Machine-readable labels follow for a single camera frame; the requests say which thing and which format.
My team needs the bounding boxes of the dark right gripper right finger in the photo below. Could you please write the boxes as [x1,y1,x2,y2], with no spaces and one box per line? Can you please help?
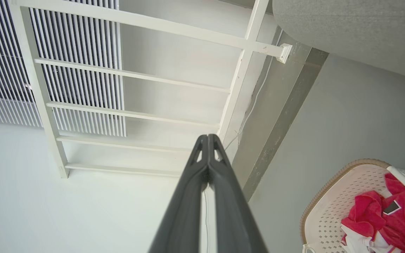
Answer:
[208,134,268,253]

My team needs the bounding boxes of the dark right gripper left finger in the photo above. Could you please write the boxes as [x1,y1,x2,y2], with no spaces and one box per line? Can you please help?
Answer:
[148,134,209,253]

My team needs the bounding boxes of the cream perforated laundry basket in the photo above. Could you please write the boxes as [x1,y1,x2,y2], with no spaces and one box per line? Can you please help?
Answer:
[300,158,405,253]

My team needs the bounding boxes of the white cloth garment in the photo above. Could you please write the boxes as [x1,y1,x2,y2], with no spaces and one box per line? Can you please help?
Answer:
[341,225,401,253]

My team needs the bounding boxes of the white wooden railing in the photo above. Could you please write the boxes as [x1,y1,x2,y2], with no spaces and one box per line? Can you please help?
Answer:
[9,0,293,179]

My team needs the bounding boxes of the white slatted vent grille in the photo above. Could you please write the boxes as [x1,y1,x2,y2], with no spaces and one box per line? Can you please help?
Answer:
[0,0,127,137]

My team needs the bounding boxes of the grey fabric sofa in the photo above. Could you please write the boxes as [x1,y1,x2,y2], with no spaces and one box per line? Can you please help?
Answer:
[272,0,405,83]

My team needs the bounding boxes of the thin grey wall cable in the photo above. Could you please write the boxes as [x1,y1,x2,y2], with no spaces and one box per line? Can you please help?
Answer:
[202,29,284,253]

